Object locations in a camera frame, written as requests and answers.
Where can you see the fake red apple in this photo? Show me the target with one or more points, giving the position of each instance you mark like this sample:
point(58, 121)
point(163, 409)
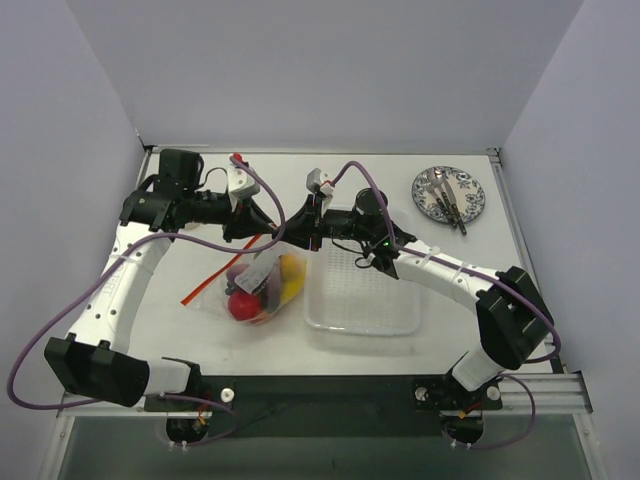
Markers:
point(243, 306)

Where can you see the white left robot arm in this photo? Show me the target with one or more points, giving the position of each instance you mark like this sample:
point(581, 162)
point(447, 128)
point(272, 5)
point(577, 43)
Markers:
point(92, 360)

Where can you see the fake dark grape bunch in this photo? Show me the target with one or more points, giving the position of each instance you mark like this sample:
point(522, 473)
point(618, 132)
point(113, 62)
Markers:
point(230, 275)

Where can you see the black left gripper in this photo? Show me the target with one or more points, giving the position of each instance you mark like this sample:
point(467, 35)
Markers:
point(235, 218)

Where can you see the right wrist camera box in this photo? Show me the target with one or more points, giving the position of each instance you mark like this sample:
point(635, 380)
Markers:
point(319, 183)

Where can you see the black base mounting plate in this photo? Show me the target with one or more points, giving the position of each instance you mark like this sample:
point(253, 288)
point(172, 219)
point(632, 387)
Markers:
point(342, 406)

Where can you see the blue floral plate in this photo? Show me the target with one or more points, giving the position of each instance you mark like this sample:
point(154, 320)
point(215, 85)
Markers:
point(468, 191)

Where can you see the white plastic basket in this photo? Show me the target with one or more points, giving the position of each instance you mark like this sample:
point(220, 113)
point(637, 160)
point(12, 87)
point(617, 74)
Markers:
point(343, 295)

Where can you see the metal spoon dark handle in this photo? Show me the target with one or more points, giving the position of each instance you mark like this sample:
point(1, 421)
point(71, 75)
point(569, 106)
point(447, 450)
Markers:
point(438, 180)

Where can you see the metal fork dark handle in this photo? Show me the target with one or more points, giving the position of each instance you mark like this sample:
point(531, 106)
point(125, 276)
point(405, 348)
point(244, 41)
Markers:
point(452, 199)

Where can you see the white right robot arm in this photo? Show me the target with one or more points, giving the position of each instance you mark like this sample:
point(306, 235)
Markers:
point(513, 319)

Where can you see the fake yellow lemon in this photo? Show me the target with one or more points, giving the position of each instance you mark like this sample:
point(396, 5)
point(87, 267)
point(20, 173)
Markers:
point(293, 271)

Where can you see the purple fake onion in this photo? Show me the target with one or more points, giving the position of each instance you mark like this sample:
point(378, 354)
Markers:
point(270, 295)

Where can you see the clear zip bag orange seal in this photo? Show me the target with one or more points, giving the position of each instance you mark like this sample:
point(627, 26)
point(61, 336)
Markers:
point(209, 298)

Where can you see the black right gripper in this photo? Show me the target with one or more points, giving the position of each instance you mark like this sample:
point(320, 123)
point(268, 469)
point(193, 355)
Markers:
point(320, 222)

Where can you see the aluminium front rail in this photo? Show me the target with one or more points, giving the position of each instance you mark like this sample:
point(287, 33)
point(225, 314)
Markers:
point(517, 394)

